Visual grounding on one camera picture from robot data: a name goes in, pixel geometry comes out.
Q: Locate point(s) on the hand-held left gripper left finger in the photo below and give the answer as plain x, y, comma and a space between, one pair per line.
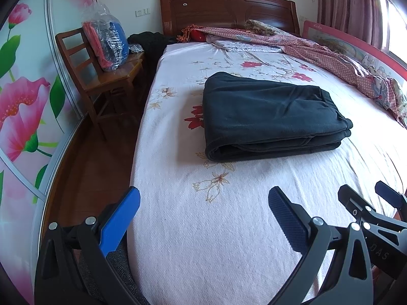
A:
117, 219

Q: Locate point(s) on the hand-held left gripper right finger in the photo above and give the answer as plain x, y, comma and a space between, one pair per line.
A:
286, 219

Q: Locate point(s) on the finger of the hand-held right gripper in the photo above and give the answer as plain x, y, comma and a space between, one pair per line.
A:
348, 193
388, 192

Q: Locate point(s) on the dark navy pants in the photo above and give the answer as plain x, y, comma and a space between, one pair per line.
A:
264, 111

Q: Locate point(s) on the grey knit cloth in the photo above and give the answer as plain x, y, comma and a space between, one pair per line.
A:
122, 270

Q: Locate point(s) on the bed with floral sheet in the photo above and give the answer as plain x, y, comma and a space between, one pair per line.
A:
222, 228

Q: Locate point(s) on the red patterned quilt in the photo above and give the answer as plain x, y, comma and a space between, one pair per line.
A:
318, 54

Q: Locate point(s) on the wooden chair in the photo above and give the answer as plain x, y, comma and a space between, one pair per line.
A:
111, 76

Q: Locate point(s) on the floral wardrobe door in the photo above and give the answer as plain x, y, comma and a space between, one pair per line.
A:
28, 101

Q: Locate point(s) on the bright window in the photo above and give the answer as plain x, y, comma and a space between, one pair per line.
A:
397, 31

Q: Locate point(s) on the plastic bag of clothes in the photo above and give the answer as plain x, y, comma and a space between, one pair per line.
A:
109, 41

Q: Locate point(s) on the pale folded cloth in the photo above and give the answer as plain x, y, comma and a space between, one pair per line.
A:
241, 46

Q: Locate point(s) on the pile of black clothes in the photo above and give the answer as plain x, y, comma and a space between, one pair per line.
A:
152, 41

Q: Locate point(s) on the beige floral pillow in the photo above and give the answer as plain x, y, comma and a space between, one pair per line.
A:
264, 27

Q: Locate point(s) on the pink curtain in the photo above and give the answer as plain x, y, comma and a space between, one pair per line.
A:
349, 3

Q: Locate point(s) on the red pillow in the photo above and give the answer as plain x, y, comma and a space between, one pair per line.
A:
198, 35

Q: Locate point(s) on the wooden headboard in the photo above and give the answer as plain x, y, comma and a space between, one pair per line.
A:
222, 9

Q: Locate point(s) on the pink bed guard rail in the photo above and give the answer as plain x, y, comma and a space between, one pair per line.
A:
337, 38

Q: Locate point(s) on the white wall socket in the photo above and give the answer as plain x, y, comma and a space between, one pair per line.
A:
143, 12

